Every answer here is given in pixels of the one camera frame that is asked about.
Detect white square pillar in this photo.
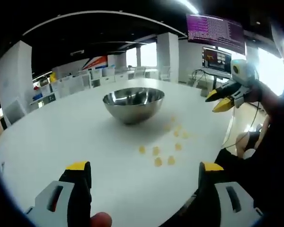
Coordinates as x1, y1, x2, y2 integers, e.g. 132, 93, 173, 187
156, 32, 180, 83

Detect standing desk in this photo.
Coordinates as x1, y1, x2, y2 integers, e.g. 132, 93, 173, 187
191, 68, 233, 89

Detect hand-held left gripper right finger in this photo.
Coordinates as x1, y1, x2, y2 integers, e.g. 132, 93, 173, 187
196, 161, 263, 227

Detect person's dark clothing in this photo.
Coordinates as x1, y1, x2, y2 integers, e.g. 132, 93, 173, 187
214, 113, 284, 227

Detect thin black cable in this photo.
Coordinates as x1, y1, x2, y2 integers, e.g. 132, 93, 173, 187
223, 100, 262, 150

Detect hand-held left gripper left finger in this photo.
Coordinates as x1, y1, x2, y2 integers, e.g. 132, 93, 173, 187
25, 161, 93, 227

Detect small computer monitor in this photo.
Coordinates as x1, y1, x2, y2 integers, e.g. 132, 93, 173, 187
202, 46, 232, 74

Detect person's leg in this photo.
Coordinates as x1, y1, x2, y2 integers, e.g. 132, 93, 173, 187
235, 131, 263, 158

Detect red and blue wall banner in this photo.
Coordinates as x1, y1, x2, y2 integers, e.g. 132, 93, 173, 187
81, 55, 108, 70

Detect person's left hand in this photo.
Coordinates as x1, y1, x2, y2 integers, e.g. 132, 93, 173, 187
89, 212, 113, 227

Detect white table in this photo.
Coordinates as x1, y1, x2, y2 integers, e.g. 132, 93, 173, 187
0, 78, 237, 227

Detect white office chair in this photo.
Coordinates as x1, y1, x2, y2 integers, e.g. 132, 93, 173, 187
133, 66, 147, 79
160, 66, 171, 81

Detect white storage shelving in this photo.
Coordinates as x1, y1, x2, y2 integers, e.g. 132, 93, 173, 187
29, 67, 131, 106

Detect stainless steel bowl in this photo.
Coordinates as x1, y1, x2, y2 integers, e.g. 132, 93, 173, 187
102, 87, 166, 125

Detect large purple-screen monitor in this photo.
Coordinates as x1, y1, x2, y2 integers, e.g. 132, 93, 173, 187
186, 13, 247, 55

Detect yellow QQ candies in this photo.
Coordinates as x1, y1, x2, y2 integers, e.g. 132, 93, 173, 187
138, 115, 197, 167

